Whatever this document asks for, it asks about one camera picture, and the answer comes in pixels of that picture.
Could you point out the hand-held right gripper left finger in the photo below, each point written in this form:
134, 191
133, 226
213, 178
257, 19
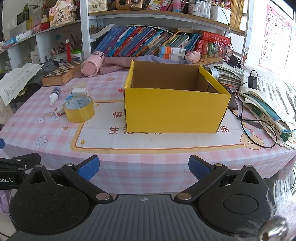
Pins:
89, 168

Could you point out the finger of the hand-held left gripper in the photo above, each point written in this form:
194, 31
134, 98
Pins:
1, 143
27, 159

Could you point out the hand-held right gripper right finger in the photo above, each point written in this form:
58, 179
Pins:
199, 168

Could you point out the yellow tape roll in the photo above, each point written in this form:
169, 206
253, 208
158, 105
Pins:
78, 115

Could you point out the white red staple box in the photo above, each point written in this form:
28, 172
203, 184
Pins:
60, 111

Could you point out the yellow cardboard box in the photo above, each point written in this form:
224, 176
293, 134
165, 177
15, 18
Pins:
171, 111

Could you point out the small blue-capped glue bottle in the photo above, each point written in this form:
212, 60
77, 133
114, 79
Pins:
54, 96

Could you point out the large white charger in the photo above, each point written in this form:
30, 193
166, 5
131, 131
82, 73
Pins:
79, 91

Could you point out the white printed paper sheets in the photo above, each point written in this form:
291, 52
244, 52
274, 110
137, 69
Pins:
16, 80

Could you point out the black smartphone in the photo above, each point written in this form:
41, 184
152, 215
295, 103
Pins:
233, 103

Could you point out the dark grey cloth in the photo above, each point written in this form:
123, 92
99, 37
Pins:
44, 69

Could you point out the pile of books and papers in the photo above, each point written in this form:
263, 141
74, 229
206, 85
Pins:
261, 109

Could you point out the fluffy white cuff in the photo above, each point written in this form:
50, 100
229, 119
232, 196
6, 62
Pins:
284, 199

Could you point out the wooden chess box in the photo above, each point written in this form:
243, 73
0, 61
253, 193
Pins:
62, 70

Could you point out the round metal snap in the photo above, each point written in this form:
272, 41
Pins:
274, 228

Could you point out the white printed tape roll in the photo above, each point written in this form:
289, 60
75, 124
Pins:
213, 72

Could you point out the pink bottle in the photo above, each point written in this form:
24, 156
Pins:
89, 67

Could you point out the black power adapter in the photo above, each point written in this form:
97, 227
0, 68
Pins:
252, 81

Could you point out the cup of pens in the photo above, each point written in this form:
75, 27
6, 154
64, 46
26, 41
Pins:
59, 54

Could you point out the purple pink cloth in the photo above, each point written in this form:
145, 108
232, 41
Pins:
115, 63

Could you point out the brown notebook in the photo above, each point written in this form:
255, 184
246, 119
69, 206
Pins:
209, 60

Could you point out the grey striped cloth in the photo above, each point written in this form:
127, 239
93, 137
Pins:
277, 92

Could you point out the white tissue pack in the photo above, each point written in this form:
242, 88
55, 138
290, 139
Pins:
23, 36

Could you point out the black square device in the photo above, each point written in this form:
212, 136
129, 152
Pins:
234, 62

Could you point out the pink pig toy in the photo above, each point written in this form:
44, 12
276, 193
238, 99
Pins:
193, 56

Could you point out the green lid jar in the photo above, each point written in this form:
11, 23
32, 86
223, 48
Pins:
76, 55

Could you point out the orange white box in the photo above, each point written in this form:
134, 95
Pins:
172, 50
171, 57

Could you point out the small red dictionary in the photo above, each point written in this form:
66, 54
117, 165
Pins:
199, 49

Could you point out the red gift box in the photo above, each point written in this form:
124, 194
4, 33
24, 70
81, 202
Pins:
41, 27

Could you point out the large red dictionary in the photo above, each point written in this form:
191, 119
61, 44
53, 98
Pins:
216, 38

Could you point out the white bookshelf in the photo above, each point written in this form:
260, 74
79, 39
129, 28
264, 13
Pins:
85, 34

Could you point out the row of colourful books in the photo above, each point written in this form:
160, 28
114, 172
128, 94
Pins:
138, 41

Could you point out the white pen holder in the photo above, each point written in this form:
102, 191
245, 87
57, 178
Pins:
219, 12

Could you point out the bamboo mat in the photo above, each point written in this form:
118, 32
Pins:
237, 14

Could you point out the white quilted bag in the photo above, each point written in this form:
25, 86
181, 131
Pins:
97, 5

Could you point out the row of thin books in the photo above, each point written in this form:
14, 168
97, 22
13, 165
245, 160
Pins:
161, 5

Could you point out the wooden radio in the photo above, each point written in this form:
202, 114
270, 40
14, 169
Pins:
128, 4

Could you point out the alphabet wall poster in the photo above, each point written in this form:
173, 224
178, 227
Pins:
275, 37

